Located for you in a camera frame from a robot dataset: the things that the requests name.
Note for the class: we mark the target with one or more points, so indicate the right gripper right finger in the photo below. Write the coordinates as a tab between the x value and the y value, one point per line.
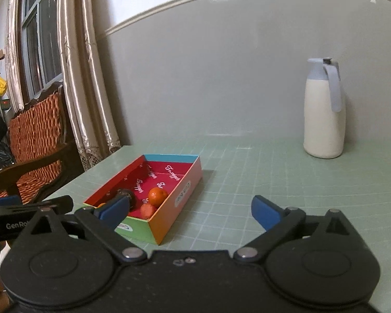
280	224

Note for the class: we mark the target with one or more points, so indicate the colourful cardboard box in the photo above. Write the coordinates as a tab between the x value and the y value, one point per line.
160	184

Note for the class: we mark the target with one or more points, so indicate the dark mangosteen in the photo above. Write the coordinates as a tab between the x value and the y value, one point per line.
130	195

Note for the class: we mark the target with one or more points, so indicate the beige satin curtain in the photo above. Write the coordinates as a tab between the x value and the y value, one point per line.
85	93

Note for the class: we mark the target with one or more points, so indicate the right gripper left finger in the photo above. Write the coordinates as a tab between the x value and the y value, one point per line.
100	224

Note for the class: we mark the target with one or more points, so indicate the cream thermos jug grey lid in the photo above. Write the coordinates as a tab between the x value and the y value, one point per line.
324	110

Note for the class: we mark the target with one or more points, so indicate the window frame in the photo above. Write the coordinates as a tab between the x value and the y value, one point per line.
39	44

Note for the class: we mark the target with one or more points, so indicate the wooden wicker armchair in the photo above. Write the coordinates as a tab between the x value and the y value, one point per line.
44	148

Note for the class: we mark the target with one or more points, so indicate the red strawberry piece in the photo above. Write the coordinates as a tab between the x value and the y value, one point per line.
147	210

